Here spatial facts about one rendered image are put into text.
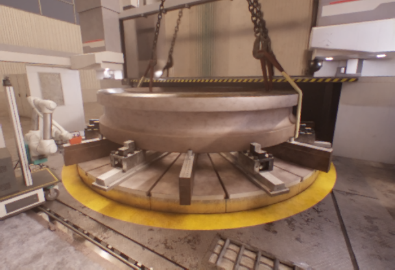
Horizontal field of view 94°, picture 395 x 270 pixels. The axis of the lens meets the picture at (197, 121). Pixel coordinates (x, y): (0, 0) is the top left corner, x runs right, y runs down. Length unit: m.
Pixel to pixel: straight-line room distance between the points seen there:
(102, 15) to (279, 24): 4.88
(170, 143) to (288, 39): 3.93
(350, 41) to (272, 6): 2.64
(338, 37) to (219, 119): 2.07
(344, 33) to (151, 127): 3.21
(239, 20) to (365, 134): 4.18
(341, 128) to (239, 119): 3.11
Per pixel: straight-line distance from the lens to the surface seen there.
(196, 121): 2.96
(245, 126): 3.21
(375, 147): 5.89
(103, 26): 6.64
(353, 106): 5.60
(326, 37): 3.55
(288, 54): 5.42
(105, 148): 4.21
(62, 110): 7.16
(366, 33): 3.63
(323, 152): 3.76
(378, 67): 4.64
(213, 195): 2.68
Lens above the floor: 1.80
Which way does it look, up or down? 12 degrees down
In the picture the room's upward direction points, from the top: straight up
